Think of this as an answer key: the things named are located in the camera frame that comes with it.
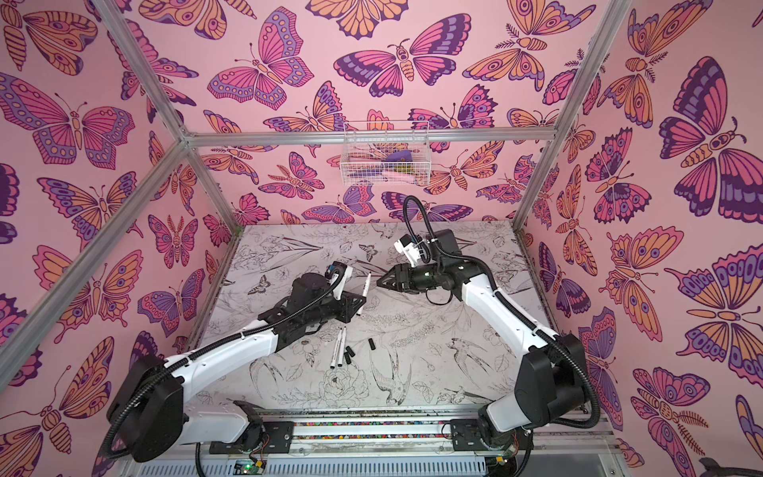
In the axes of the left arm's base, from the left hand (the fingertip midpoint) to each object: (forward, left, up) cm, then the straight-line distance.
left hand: (366, 296), depth 80 cm
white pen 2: (-12, +11, -17) cm, 24 cm away
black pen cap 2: (-8, +6, -17) cm, 20 cm away
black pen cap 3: (-11, +6, -17) cm, 21 cm away
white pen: (+2, 0, 0) cm, 2 cm away
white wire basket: (+44, -5, +16) cm, 47 cm away
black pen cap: (-6, -1, -18) cm, 19 cm away
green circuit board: (-36, +29, -19) cm, 50 cm away
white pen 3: (-9, +8, -17) cm, 21 cm away
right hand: (+1, -5, +6) cm, 8 cm away
